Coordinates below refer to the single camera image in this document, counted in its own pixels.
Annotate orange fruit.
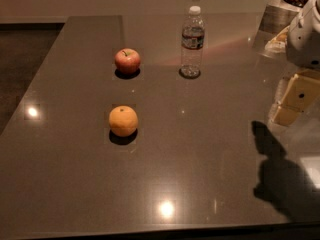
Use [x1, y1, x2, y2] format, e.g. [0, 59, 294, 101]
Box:
[109, 106, 138, 137]

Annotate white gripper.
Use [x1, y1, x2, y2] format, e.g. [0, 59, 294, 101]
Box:
[272, 0, 320, 126]

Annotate yellow snack bag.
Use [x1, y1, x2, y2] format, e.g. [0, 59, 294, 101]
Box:
[265, 26, 289, 53]

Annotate red apple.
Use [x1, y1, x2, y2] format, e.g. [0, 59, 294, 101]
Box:
[114, 48, 141, 75]

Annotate clear plastic water bottle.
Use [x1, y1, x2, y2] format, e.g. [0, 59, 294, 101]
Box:
[179, 5, 205, 79]

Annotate metal snack dispenser stand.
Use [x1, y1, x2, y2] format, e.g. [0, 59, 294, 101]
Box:
[253, 0, 301, 59]

